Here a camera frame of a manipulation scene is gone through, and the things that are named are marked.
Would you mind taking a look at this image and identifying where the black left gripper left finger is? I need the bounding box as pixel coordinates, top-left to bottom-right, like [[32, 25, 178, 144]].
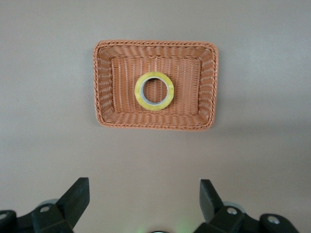
[[0, 177, 90, 233]]

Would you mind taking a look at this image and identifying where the yellowish clear tape roll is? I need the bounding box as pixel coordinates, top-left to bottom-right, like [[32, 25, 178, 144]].
[[134, 71, 175, 112]]

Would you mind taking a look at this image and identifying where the brown wicker basket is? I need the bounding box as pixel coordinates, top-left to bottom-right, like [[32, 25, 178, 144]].
[[92, 40, 220, 132]]

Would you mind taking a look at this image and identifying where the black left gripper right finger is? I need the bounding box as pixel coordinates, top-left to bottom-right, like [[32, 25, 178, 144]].
[[194, 179, 298, 233]]

